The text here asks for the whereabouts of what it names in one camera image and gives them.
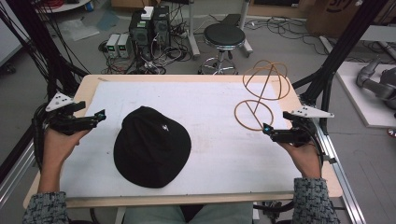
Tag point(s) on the white stand leg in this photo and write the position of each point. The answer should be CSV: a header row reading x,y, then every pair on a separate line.
x,y
193,31
246,31

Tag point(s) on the black round stool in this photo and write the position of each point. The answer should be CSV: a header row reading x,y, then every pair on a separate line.
x,y
224,35

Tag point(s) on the small white box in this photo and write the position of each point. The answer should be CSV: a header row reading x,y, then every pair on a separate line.
x,y
147,13

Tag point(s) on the cardboard box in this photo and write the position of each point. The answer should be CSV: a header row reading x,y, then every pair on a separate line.
x,y
339,15

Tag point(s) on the white table mat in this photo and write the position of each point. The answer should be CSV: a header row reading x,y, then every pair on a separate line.
x,y
218,149

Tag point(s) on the clear plastic sheet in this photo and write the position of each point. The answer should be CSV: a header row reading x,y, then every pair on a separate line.
x,y
77,29

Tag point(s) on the white platform board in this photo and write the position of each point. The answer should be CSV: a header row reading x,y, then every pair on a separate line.
x,y
361,102

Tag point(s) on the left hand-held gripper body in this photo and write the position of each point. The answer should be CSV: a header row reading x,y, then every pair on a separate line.
x,y
62,123

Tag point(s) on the aluminium rail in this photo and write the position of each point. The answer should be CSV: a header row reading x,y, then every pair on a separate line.
x,y
15,177
339,180

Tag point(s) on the black hat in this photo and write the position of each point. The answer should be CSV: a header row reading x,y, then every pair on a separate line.
x,y
152,149

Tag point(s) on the black computer tower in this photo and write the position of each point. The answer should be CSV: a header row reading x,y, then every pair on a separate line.
x,y
140,34
161,26

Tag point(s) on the person's legs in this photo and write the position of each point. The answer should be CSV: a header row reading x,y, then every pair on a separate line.
x,y
186,214

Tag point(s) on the person's right hand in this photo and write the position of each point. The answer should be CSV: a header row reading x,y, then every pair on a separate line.
x,y
305,158

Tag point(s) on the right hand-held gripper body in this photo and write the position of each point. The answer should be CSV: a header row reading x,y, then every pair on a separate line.
x,y
295,133

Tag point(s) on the white power supply unit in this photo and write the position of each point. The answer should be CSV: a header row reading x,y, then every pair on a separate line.
x,y
124,46
112,45

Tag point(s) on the person's left hand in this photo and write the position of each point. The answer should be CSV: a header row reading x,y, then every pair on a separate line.
x,y
59,146

